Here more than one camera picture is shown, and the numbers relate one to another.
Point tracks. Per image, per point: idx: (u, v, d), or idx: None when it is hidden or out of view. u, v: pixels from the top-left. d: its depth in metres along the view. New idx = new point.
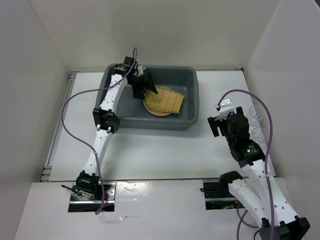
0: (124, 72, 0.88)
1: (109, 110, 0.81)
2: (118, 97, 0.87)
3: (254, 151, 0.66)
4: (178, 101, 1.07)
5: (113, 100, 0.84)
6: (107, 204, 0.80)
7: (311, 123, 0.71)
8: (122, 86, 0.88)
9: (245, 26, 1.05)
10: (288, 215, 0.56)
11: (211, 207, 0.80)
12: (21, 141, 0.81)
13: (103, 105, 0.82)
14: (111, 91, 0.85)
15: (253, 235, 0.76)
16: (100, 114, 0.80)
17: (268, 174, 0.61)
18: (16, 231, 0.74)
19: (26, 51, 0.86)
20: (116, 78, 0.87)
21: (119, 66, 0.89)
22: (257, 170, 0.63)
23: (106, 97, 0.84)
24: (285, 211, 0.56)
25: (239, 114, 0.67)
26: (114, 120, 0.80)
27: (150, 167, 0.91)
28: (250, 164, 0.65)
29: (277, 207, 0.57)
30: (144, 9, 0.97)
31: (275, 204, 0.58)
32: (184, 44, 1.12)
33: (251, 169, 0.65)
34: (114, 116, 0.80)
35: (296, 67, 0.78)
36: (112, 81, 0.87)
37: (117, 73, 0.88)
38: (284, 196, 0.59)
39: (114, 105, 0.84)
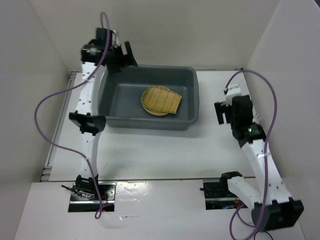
0: (97, 56, 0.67)
1: (87, 114, 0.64)
2: (96, 94, 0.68)
3: (256, 131, 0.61)
4: (176, 101, 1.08)
5: (90, 99, 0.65)
6: (106, 204, 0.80)
7: (311, 123, 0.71)
8: (99, 77, 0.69)
9: (245, 26, 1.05)
10: (281, 195, 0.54)
11: (211, 208, 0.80)
12: (21, 141, 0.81)
13: (78, 108, 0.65)
14: (85, 88, 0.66)
15: (253, 235, 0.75)
16: (79, 120, 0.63)
17: (266, 153, 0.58)
18: (16, 231, 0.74)
19: (26, 50, 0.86)
20: (88, 67, 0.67)
21: (88, 47, 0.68)
22: (257, 149, 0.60)
23: (81, 97, 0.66)
24: (279, 191, 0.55)
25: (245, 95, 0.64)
26: (97, 122, 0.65)
27: (149, 167, 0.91)
28: (249, 142, 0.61)
29: (271, 187, 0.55)
30: (143, 8, 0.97)
31: (269, 183, 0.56)
32: (184, 43, 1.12)
33: (250, 148, 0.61)
34: (96, 117, 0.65)
35: (296, 68, 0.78)
36: (84, 74, 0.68)
37: (88, 60, 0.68)
38: (280, 176, 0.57)
39: (94, 105, 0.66)
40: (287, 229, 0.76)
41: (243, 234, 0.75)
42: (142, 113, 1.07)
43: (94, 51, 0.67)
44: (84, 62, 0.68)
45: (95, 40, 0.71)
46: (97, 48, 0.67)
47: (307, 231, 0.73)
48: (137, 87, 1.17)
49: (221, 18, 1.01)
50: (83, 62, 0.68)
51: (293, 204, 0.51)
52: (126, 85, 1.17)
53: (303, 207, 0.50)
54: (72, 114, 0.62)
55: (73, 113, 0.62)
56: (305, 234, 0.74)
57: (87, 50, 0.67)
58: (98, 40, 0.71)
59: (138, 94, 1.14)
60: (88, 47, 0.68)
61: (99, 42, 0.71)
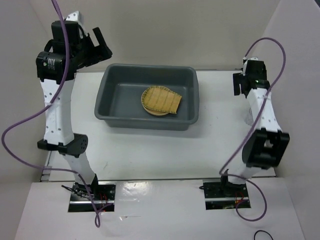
0: (59, 70, 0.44)
1: (59, 143, 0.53)
2: (66, 117, 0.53)
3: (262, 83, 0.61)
4: (176, 101, 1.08)
5: (59, 127, 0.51)
6: (107, 204, 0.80)
7: (311, 122, 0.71)
8: (67, 95, 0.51)
9: (245, 26, 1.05)
10: (272, 126, 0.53)
11: (211, 207, 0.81)
12: (21, 141, 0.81)
13: (47, 136, 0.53)
14: (51, 113, 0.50)
15: (253, 235, 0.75)
16: (50, 148, 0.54)
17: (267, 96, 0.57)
18: (16, 231, 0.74)
19: (26, 50, 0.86)
20: (49, 87, 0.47)
21: (44, 57, 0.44)
22: (259, 93, 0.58)
23: (48, 123, 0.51)
24: (271, 124, 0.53)
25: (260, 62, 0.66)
26: (73, 148, 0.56)
27: (150, 167, 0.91)
28: (254, 88, 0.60)
29: (264, 119, 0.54)
30: (143, 8, 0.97)
31: (263, 117, 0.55)
32: (184, 43, 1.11)
33: (252, 93, 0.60)
34: (71, 145, 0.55)
35: (296, 67, 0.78)
36: (45, 93, 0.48)
37: (48, 77, 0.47)
38: (275, 114, 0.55)
39: (66, 131, 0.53)
40: (287, 230, 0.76)
41: (244, 234, 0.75)
42: (142, 113, 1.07)
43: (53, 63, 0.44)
44: (42, 79, 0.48)
45: (53, 42, 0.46)
46: (57, 57, 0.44)
47: (307, 231, 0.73)
48: (137, 88, 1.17)
49: (222, 17, 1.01)
50: (41, 80, 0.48)
51: (280, 135, 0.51)
52: (126, 85, 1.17)
53: (288, 138, 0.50)
54: (40, 143, 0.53)
55: (41, 143, 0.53)
56: (305, 234, 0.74)
57: (43, 62, 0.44)
58: (57, 42, 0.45)
59: (138, 94, 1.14)
60: (44, 56, 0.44)
61: (58, 46, 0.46)
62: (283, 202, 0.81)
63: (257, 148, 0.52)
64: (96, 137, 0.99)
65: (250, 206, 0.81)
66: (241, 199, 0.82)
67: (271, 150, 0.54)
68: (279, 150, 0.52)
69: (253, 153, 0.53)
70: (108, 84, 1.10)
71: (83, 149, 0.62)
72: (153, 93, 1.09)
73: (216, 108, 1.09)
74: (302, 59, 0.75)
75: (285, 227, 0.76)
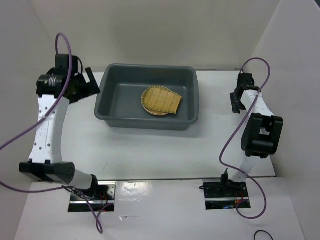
0: (58, 87, 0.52)
1: (46, 162, 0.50)
2: (57, 135, 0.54)
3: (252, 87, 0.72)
4: (176, 101, 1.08)
5: (49, 142, 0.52)
6: (106, 204, 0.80)
7: (311, 123, 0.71)
8: (61, 114, 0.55)
9: (245, 26, 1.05)
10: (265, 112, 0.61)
11: (211, 208, 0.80)
12: (21, 141, 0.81)
13: (33, 155, 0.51)
14: (43, 128, 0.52)
15: (253, 235, 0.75)
16: (33, 170, 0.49)
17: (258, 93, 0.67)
18: (16, 231, 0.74)
19: (26, 50, 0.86)
20: (46, 102, 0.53)
21: (46, 78, 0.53)
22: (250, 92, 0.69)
23: (37, 140, 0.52)
24: (265, 111, 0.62)
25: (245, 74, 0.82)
26: (60, 171, 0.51)
27: (150, 167, 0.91)
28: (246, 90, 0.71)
29: (258, 108, 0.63)
30: (143, 9, 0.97)
31: (257, 107, 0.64)
32: (184, 43, 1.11)
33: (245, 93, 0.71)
34: (58, 165, 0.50)
35: (296, 68, 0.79)
36: (40, 109, 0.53)
37: (46, 93, 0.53)
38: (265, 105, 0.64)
39: (54, 149, 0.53)
40: (287, 230, 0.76)
41: (243, 234, 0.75)
42: (142, 113, 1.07)
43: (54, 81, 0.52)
44: (40, 96, 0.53)
45: (56, 69, 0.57)
46: (58, 77, 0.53)
47: (307, 231, 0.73)
48: (137, 88, 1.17)
49: (221, 18, 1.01)
50: (39, 97, 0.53)
51: (274, 118, 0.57)
52: (126, 85, 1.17)
53: (281, 120, 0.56)
54: (23, 164, 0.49)
55: (25, 163, 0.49)
56: (305, 234, 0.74)
57: (45, 80, 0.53)
58: (60, 69, 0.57)
59: (138, 94, 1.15)
60: (47, 76, 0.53)
61: (60, 72, 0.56)
62: (283, 203, 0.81)
63: (255, 133, 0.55)
64: (96, 137, 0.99)
65: (250, 206, 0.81)
66: (241, 199, 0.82)
67: (268, 137, 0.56)
68: (275, 134, 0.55)
69: (252, 141, 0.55)
70: (108, 84, 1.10)
71: (71, 180, 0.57)
72: (153, 93, 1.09)
73: (216, 108, 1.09)
74: (302, 59, 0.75)
75: (285, 227, 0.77)
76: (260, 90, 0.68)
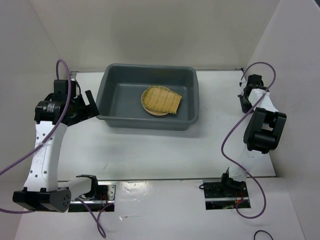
0: (56, 113, 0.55)
1: (41, 190, 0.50)
2: (54, 162, 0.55)
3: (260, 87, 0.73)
4: (176, 101, 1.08)
5: (45, 169, 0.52)
6: (106, 204, 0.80)
7: (311, 122, 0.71)
8: (59, 139, 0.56)
9: (245, 26, 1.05)
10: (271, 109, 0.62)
11: (211, 208, 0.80)
12: (21, 141, 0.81)
13: (28, 183, 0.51)
14: (39, 154, 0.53)
15: (253, 235, 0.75)
16: (27, 200, 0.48)
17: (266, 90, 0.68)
18: (16, 231, 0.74)
19: (26, 51, 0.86)
20: (43, 127, 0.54)
21: (45, 104, 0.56)
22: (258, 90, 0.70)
23: (33, 166, 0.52)
24: (270, 107, 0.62)
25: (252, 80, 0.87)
26: (54, 199, 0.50)
27: (150, 167, 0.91)
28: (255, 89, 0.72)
29: (264, 105, 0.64)
30: (143, 8, 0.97)
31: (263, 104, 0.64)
32: (184, 43, 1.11)
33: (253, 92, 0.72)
34: (53, 193, 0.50)
35: (296, 68, 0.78)
36: (38, 134, 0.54)
37: (44, 119, 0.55)
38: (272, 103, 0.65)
39: (51, 175, 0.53)
40: (287, 230, 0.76)
41: (243, 234, 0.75)
42: (142, 113, 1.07)
43: (52, 108, 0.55)
44: (38, 122, 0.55)
45: (54, 95, 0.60)
46: (56, 104, 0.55)
47: (307, 231, 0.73)
48: (137, 88, 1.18)
49: (221, 18, 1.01)
50: (37, 122, 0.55)
51: (277, 114, 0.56)
52: (126, 85, 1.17)
53: (284, 116, 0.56)
54: (17, 193, 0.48)
55: (19, 192, 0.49)
56: (305, 234, 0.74)
57: (44, 106, 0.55)
58: (58, 95, 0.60)
59: (138, 94, 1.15)
60: (45, 103, 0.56)
61: (58, 98, 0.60)
62: (283, 203, 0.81)
63: (257, 126, 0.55)
64: (96, 138, 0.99)
65: (250, 206, 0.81)
66: (241, 199, 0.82)
67: (270, 131, 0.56)
68: (278, 128, 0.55)
69: (254, 132, 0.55)
70: (108, 84, 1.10)
71: (68, 206, 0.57)
72: (153, 93, 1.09)
73: (216, 107, 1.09)
74: (302, 59, 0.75)
75: (285, 227, 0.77)
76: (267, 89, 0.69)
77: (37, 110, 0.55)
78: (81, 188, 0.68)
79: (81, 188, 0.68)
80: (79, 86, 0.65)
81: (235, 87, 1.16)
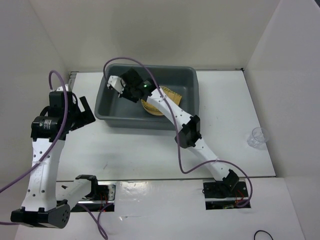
0: (54, 131, 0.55)
1: (39, 209, 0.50)
2: (52, 179, 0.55)
3: (149, 83, 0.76)
4: (176, 101, 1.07)
5: (43, 188, 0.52)
6: (106, 204, 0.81)
7: (311, 123, 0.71)
8: (56, 154, 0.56)
9: (245, 26, 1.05)
10: (186, 117, 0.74)
11: (211, 207, 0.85)
12: (20, 141, 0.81)
13: (26, 202, 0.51)
14: (36, 174, 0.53)
15: (253, 235, 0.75)
16: (26, 220, 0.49)
17: (164, 97, 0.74)
18: (16, 232, 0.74)
19: (26, 50, 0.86)
20: (40, 145, 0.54)
21: (41, 120, 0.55)
22: (157, 96, 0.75)
23: (30, 186, 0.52)
24: (183, 116, 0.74)
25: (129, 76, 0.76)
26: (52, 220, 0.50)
27: (150, 167, 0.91)
28: (149, 96, 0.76)
29: (178, 117, 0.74)
30: (143, 8, 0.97)
31: (176, 115, 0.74)
32: (184, 43, 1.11)
33: (152, 98, 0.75)
34: (52, 213, 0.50)
35: (296, 68, 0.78)
36: (34, 153, 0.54)
37: (41, 136, 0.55)
38: (180, 108, 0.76)
39: (49, 193, 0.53)
40: (287, 230, 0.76)
41: (243, 234, 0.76)
42: (142, 113, 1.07)
43: (49, 124, 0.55)
44: (35, 139, 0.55)
45: (50, 109, 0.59)
46: (53, 119, 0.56)
47: (307, 231, 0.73)
48: None
49: (221, 18, 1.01)
50: (34, 139, 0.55)
51: (195, 120, 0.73)
52: None
53: (198, 119, 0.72)
54: (15, 214, 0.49)
55: (17, 212, 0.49)
56: (305, 234, 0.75)
57: (40, 123, 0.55)
58: (54, 109, 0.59)
59: None
60: (42, 119, 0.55)
61: (54, 111, 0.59)
62: (283, 203, 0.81)
63: (187, 137, 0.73)
64: (96, 138, 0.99)
65: (250, 206, 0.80)
66: (241, 199, 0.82)
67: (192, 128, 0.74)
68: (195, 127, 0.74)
69: (186, 140, 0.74)
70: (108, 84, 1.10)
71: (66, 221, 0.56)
72: None
73: (216, 108, 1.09)
74: (302, 59, 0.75)
75: (285, 227, 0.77)
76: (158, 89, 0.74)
77: (33, 127, 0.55)
78: (81, 190, 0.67)
79: (81, 190, 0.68)
80: (75, 96, 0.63)
81: (235, 87, 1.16)
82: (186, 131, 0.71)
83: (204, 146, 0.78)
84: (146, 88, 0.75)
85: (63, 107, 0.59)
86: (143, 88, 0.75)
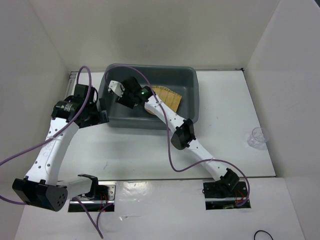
0: (71, 113, 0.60)
1: (41, 181, 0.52)
2: (59, 157, 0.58)
3: (146, 91, 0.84)
4: (176, 101, 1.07)
5: (49, 162, 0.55)
6: (106, 204, 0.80)
7: (311, 123, 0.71)
8: (68, 136, 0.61)
9: (246, 26, 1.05)
10: (179, 120, 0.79)
11: (211, 208, 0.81)
12: (20, 141, 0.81)
13: (31, 173, 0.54)
14: (47, 147, 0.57)
15: (253, 235, 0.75)
16: (26, 189, 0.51)
17: (159, 103, 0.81)
18: (16, 231, 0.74)
19: (26, 51, 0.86)
20: (57, 124, 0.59)
21: (64, 104, 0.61)
22: (152, 102, 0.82)
23: (38, 158, 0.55)
24: (177, 119, 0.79)
25: (128, 82, 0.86)
26: (50, 193, 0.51)
27: (150, 167, 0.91)
28: (146, 102, 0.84)
29: (171, 120, 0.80)
30: (144, 9, 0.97)
31: (170, 118, 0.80)
32: (184, 44, 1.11)
33: (148, 104, 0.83)
34: (51, 186, 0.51)
35: (296, 68, 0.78)
36: (51, 129, 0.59)
37: (59, 117, 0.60)
38: (174, 112, 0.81)
39: (53, 169, 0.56)
40: (287, 229, 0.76)
41: (243, 234, 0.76)
42: (142, 113, 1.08)
43: (69, 108, 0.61)
44: (54, 118, 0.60)
45: (73, 98, 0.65)
46: (73, 105, 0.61)
47: (308, 231, 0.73)
48: None
49: (221, 18, 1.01)
50: (53, 118, 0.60)
51: (187, 123, 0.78)
52: None
53: (191, 122, 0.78)
54: (18, 181, 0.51)
55: (20, 180, 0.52)
56: (305, 234, 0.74)
57: (62, 106, 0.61)
58: (76, 98, 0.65)
59: None
60: (64, 103, 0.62)
61: (76, 100, 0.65)
62: (283, 202, 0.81)
63: (182, 139, 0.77)
64: (96, 137, 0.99)
65: (250, 206, 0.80)
66: (241, 199, 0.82)
67: (186, 130, 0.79)
68: (189, 129, 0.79)
69: (181, 142, 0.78)
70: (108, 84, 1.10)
71: (63, 205, 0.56)
72: None
73: (216, 107, 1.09)
74: (302, 60, 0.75)
75: (284, 227, 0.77)
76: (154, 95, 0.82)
77: (55, 108, 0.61)
78: (79, 190, 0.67)
79: (80, 189, 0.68)
80: (96, 93, 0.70)
81: (235, 87, 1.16)
82: (179, 133, 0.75)
83: (198, 147, 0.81)
84: (144, 95, 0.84)
85: (84, 98, 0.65)
86: (140, 95, 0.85)
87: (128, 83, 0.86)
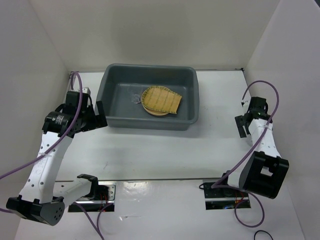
0: (63, 126, 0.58)
1: (34, 200, 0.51)
2: (52, 173, 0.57)
3: (264, 115, 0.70)
4: (176, 101, 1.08)
5: (42, 180, 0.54)
6: (107, 204, 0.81)
7: (311, 122, 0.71)
8: (62, 150, 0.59)
9: (246, 27, 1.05)
10: (271, 152, 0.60)
11: (211, 207, 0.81)
12: (20, 141, 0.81)
13: (24, 191, 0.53)
14: (39, 165, 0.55)
15: (253, 235, 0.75)
16: (20, 209, 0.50)
17: (267, 124, 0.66)
18: (16, 231, 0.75)
19: (26, 51, 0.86)
20: (48, 138, 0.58)
21: (55, 115, 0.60)
22: (260, 121, 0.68)
23: (31, 176, 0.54)
24: (269, 149, 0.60)
25: (261, 102, 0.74)
26: (45, 213, 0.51)
27: (151, 167, 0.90)
28: (255, 118, 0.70)
29: (263, 145, 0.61)
30: (144, 8, 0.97)
31: (262, 142, 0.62)
32: (184, 44, 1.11)
33: (254, 121, 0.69)
34: (46, 205, 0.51)
35: (296, 68, 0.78)
36: (42, 145, 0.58)
37: (52, 130, 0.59)
38: (274, 142, 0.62)
39: (47, 187, 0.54)
40: (287, 229, 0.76)
41: (242, 234, 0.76)
42: (142, 113, 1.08)
43: (60, 120, 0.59)
44: (45, 131, 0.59)
45: (65, 106, 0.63)
46: (65, 116, 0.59)
47: (307, 231, 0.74)
48: (137, 87, 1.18)
49: (221, 18, 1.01)
50: (44, 132, 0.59)
51: (279, 161, 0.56)
52: (126, 85, 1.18)
53: (286, 165, 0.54)
54: (12, 200, 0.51)
55: (13, 199, 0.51)
56: (305, 234, 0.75)
57: (53, 118, 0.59)
58: (69, 107, 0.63)
59: (138, 94, 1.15)
60: (55, 114, 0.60)
61: (68, 109, 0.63)
62: (283, 203, 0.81)
63: (253, 173, 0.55)
64: (96, 137, 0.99)
65: (250, 206, 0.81)
66: (241, 199, 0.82)
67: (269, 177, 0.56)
68: (278, 177, 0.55)
69: (252, 176, 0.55)
70: (108, 84, 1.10)
71: (59, 220, 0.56)
72: (153, 93, 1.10)
73: (216, 107, 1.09)
74: (302, 59, 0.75)
75: (285, 227, 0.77)
76: (270, 120, 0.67)
77: (46, 120, 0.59)
78: (79, 192, 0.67)
79: (80, 191, 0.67)
80: (90, 98, 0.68)
81: (234, 87, 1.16)
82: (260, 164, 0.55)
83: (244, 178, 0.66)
84: (259, 115, 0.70)
85: (76, 108, 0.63)
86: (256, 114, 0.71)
87: (255, 102, 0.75)
